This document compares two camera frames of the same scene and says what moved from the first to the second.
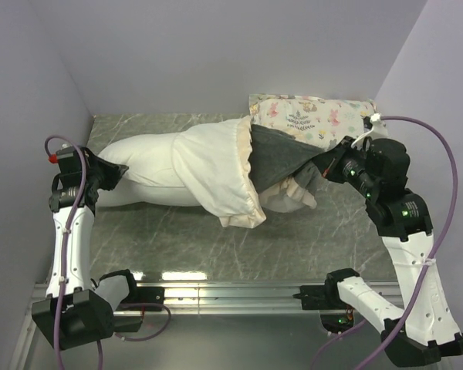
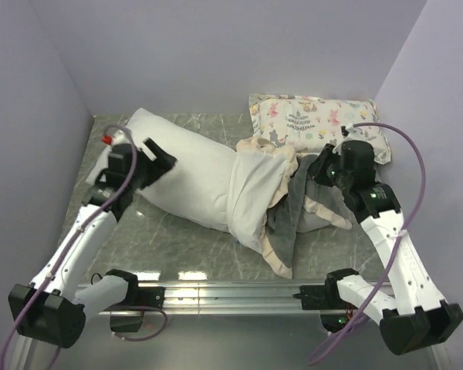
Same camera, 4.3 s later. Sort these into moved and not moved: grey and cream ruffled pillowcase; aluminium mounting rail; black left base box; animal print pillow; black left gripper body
Moved: black left gripper body; grey and cream ruffled pillowcase
Not moved: animal print pillow; aluminium mounting rail; black left base box
